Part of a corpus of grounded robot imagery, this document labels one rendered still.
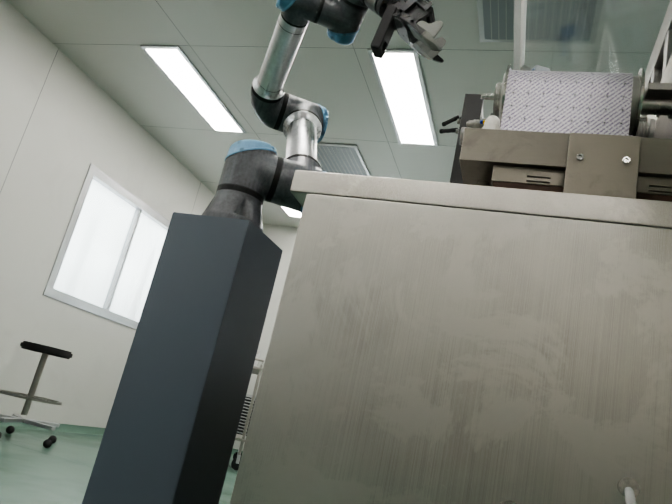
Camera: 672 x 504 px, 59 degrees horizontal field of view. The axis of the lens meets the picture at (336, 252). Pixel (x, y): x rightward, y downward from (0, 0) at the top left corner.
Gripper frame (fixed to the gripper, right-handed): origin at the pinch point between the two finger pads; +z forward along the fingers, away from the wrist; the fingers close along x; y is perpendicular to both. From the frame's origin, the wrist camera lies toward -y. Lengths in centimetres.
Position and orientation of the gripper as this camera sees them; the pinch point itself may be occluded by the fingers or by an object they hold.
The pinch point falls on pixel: (435, 54)
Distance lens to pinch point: 143.7
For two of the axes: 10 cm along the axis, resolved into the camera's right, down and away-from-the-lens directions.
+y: 7.7, -6.4, 0.1
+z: 5.8, 7.0, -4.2
